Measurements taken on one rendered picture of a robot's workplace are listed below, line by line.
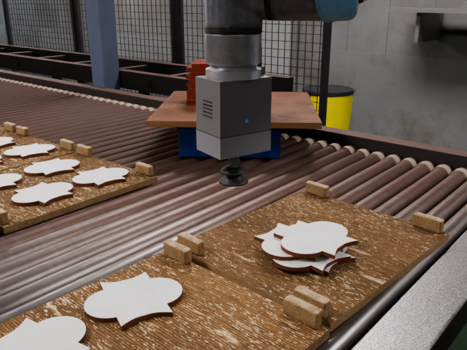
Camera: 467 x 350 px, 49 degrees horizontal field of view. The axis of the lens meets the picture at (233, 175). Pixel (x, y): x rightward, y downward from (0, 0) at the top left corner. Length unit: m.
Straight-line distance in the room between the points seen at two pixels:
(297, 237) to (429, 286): 0.23
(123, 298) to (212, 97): 0.33
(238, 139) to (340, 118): 3.46
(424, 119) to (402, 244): 3.77
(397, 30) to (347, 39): 0.50
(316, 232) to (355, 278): 0.12
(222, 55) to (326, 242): 0.40
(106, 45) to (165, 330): 2.05
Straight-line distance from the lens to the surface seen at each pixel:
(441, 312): 0.87
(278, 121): 1.46
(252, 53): 0.67
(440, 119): 4.70
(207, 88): 0.68
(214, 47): 0.67
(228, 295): 0.81
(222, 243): 0.97
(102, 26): 2.64
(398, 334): 0.80
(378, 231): 1.05
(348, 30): 5.04
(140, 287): 0.83
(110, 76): 2.67
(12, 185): 1.34
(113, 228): 1.10
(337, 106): 4.09
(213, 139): 0.68
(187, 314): 0.77
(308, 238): 0.92
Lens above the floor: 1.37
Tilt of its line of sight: 19 degrees down
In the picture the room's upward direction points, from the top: straight up
